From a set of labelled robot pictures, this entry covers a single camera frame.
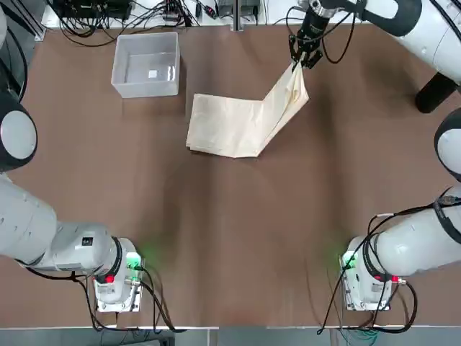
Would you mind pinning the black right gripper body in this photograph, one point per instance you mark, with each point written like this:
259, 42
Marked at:
313, 27

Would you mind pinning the cream-colored tablecloth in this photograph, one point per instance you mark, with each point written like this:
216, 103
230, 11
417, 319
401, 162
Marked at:
223, 126

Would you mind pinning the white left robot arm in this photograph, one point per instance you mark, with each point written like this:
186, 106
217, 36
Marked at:
29, 230

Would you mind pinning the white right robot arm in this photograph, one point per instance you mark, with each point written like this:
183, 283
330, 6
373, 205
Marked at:
414, 241

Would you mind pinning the dark grey electronics box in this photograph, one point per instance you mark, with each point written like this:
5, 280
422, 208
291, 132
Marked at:
237, 6

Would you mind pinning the clear plastic storage box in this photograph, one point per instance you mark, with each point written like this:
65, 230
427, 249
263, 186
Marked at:
144, 88

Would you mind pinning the large black electronics box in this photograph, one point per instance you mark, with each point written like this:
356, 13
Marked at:
90, 7

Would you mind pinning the black cylindrical vase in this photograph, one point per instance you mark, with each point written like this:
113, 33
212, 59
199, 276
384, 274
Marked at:
432, 95

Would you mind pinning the small black USB hub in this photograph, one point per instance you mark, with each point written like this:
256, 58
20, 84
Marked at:
171, 16

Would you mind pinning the small white paper label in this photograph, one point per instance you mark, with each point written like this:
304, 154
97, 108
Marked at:
152, 74

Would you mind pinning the aluminium camera post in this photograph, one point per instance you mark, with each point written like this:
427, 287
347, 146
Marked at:
238, 16

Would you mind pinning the aluminium frame rail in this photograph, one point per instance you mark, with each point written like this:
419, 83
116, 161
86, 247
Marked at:
39, 29

